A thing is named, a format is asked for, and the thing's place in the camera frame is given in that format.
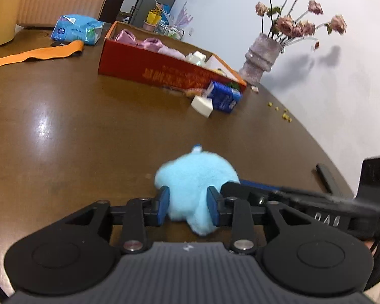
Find light blue plush toy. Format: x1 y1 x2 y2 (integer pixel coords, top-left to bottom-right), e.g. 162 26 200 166
154 145 241 237

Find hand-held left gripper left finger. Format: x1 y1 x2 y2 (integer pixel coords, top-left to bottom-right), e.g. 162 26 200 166
51 186 170 254

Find red cardboard box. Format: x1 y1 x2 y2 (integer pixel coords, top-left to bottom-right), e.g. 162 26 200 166
98 20 248 95

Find flat black object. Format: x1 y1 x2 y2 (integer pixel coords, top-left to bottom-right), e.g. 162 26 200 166
316 163 342 194

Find white soft block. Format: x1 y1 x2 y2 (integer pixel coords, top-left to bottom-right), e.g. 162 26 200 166
185 50 207 66

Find scattered yellow crumbs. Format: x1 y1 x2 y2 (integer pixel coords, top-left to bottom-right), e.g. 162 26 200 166
267 102 293 123

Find purple knit cloth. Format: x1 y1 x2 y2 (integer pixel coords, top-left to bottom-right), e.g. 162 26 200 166
159 46 187 60

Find orange strap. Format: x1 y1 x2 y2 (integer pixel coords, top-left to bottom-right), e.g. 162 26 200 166
0 40 85 70

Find pink satin scrunchie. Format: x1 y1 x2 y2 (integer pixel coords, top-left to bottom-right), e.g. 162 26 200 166
115 29 140 44
141 37 163 52

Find white foam block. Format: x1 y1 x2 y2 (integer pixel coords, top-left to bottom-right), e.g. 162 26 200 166
191 94 214 119

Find pink textured vase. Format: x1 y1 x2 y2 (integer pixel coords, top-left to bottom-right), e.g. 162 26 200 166
239 33 284 85

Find blue tissue pack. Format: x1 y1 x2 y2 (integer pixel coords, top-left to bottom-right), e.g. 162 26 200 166
51 14 105 46

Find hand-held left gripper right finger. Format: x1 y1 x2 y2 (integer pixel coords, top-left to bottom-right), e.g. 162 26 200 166
207 186 333 254

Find blue drink carton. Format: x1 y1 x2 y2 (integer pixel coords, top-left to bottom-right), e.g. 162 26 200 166
206 80 243 114

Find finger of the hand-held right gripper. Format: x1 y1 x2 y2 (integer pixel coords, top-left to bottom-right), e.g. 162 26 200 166
221 180 305 205

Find dried pink roses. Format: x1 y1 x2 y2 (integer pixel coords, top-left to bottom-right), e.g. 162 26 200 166
253 0 348 50

